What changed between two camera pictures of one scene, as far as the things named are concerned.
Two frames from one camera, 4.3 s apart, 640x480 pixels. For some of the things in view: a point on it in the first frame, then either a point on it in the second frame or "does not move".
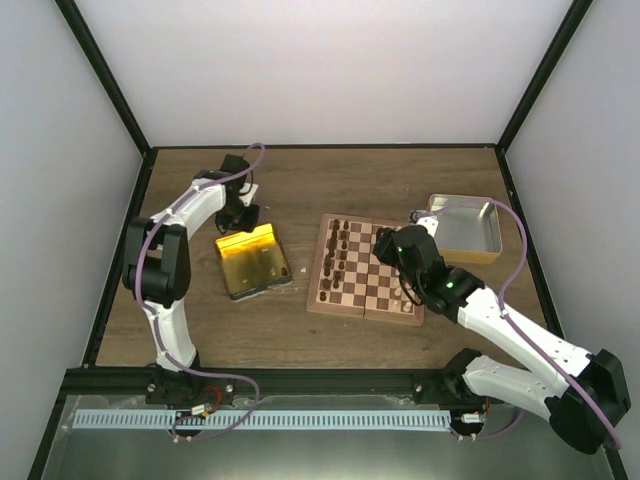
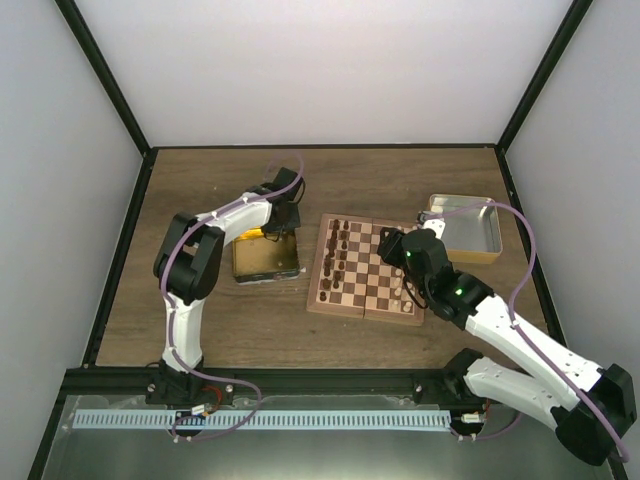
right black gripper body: x=388 y=254 does not move
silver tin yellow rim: x=467 y=233 does not move
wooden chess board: x=349 y=279 does not move
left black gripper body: x=232 y=217 to x=286 y=224
